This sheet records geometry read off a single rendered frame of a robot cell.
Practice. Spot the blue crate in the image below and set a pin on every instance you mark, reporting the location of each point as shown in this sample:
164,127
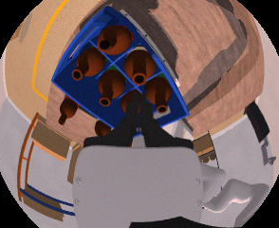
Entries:
85,92

